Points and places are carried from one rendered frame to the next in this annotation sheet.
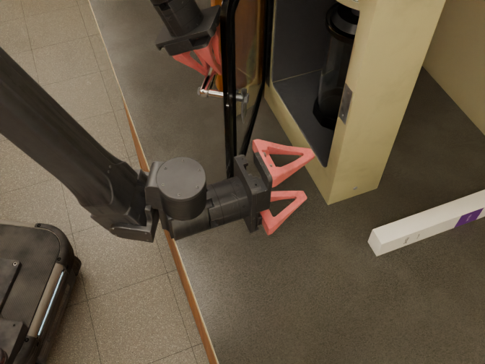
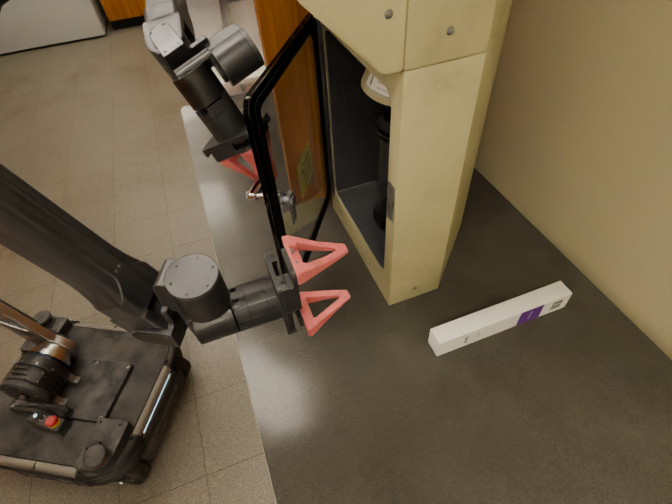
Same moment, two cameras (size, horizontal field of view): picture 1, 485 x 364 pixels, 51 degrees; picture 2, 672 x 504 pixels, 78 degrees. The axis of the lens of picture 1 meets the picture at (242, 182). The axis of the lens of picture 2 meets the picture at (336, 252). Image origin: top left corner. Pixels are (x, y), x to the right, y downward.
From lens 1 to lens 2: 18 cm
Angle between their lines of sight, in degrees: 6
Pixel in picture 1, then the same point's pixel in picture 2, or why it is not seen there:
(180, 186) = (188, 285)
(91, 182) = (93, 282)
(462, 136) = (522, 237)
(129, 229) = (149, 333)
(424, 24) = (460, 115)
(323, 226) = (384, 326)
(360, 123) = (408, 221)
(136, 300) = (238, 398)
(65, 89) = (188, 215)
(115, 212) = (130, 315)
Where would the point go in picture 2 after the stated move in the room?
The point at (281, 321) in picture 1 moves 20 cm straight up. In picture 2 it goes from (337, 426) to (328, 369)
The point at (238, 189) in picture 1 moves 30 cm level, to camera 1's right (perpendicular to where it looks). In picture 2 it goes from (267, 288) to (516, 282)
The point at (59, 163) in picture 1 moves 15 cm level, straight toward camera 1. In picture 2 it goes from (51, 262) to (65, 387)
